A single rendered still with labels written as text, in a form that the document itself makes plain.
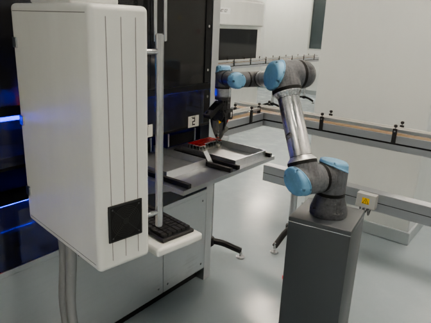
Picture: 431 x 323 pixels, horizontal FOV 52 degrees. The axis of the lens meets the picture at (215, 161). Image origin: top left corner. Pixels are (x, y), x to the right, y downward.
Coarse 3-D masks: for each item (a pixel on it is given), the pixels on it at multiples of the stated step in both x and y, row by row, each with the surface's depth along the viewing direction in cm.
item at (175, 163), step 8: (152, 152) 223; (168, 152) 217; (176, 152) 214; (152, 160) 209; (168, 160) 210; (176, 160) 211; (184, 160) 211; (192, 160) 208; (200, 160) 201; (152, 168) 189; (168, 168) 199; (176, 168) 200; (184, 168) 193; (192, 168) 197
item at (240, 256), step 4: (212, 236) 298; (212, 240) 295; (216, 240) 296; (220, 240) 296; (224, 240) 298; (212, 244) 296; (216, 244) 297; (220, 244) 296; (224, 244) 296; (228, 244) 296; (232, 244) 297; (228, 248) 297; (232, 248) 296; (236, 248) 297; (240, 248) 298; (236, 252) 298; (240, 252) 297; (236, 256) 300; (240, 256) 299
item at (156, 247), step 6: (192, 234) 155; (198, 234) 155; (150, 240) 149; (156, 240) 149; (174, 240) 150; (180, 240) 150; (186, 240) 151; (192, 240) 153; (198, 240) 156; (150, 246) 146; (156, 246) 145; (162, 246) 145; (168, 246) 146; (174, 246) 148; (180, 246) 150; (150, 252) 146; (156, 252) 143; (162, 252) 144; (168, 252) 146
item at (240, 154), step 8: (224, 144) 238; (232, 144) 235; (240, 144) 232; (192, 152) 219; (200, 152) 216; (208, 152) 227; (216, 152) 227; (224, 152) 228; (232, 152) 228; (240, 152) 229; (248, 152) 229; (256, 152) 226; (264, 152) 222; (224, 160) 207; (232, 160) 204; (240, 160) 206; (248, 160) 212
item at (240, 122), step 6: (234, 108) 300; (246, 108) 305; (252, 108) 292; (258, 108) 306; (234, 114) 284; (240, 114) 289; (246, 114) 302; (252, 114) 294; (258, 114) 302; (228, 120) 278; (234, 120) 281; (240, 120) 286; (246, 120) 292; (252, 120) 296; (258, 120) 304; (228, 126) 277; (234, 126) 282; (240, 126) 287; (246, 126) 293; (252, 126) 299; (258, 126) 306; (228, 132) 278; (234, 132) 283
